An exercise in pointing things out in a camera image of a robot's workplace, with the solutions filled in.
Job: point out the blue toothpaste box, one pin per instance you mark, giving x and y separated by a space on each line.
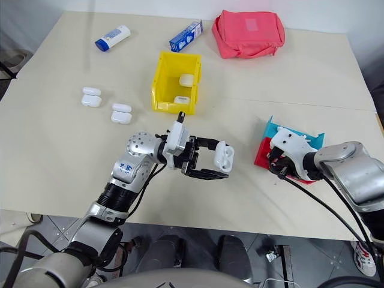
186 36

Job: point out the pink fabric bag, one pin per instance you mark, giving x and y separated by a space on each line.
247 34

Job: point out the dark rounded robot leg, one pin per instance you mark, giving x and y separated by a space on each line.
234 255

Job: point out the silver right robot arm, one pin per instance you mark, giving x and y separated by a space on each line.
351 168

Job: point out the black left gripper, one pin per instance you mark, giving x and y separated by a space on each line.
189 159

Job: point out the yellow plastic bin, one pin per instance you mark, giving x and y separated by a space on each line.
165 90

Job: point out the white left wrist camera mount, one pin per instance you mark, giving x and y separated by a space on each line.
175 141

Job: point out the closed white earbud case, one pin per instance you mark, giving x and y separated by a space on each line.
182 100
186 80

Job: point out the white and red sneaker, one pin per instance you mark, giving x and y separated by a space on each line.
364 258

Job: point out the teal plastic tray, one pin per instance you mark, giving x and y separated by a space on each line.
312 139

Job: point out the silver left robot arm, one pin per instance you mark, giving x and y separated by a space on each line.
121 177

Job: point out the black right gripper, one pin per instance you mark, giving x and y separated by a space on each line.
282 163

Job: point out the grey metal bar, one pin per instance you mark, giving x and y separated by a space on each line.
285 267

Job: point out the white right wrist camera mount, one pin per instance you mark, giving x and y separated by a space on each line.
292 147

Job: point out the white bottle with blue cap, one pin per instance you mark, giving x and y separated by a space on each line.
115 36

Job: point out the white earbud case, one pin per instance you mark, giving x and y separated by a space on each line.
182 100
186 80
91 96
121 113
224 157

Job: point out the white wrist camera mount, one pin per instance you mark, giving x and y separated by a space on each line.
175 141
292 147

